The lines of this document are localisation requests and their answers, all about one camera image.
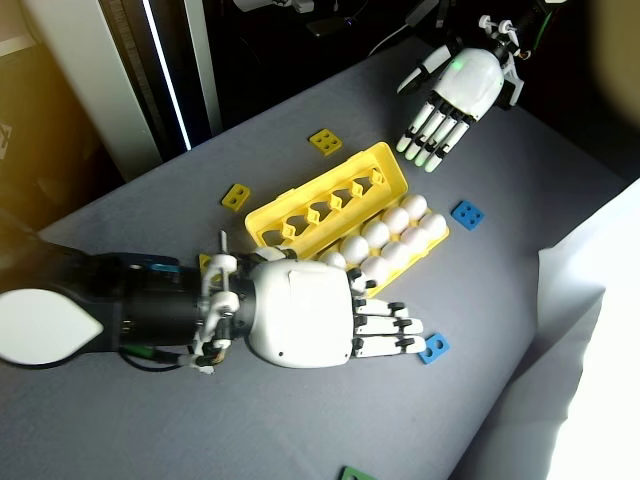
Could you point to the yellow egg carton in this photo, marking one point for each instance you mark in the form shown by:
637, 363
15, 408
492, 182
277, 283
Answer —
385, 165

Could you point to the white toy egg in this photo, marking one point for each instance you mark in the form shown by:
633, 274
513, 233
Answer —
334, 260
375, 267
415, 239
396, 254
415, 206
376, 234
396, 220
355, 249
433, 225

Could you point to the blue four-hole square block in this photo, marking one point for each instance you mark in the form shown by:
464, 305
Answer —
467, 215

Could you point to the dark flat device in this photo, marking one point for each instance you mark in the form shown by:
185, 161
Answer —
325, 27

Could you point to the yellow four-hole square block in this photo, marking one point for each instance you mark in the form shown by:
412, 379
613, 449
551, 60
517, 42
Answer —
326, 141

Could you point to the white plastic object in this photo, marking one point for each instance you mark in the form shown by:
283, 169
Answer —
250, 4

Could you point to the yellow two-hole block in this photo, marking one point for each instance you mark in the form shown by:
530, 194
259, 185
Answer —
238, 195

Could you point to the blue two-hole block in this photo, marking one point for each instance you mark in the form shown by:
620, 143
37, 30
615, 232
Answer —
425, 357

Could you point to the white cloth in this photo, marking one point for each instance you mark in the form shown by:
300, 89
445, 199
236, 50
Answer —
575, 350

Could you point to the yellow three-hole triangle block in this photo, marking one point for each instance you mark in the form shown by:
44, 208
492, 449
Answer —
204, 261

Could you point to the green triangular block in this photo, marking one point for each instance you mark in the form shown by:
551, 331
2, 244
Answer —
356, 475

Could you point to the grey table cloth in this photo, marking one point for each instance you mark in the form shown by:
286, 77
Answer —
150, 425

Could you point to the white pillar with black rail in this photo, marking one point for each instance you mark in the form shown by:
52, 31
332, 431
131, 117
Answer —
90, 75

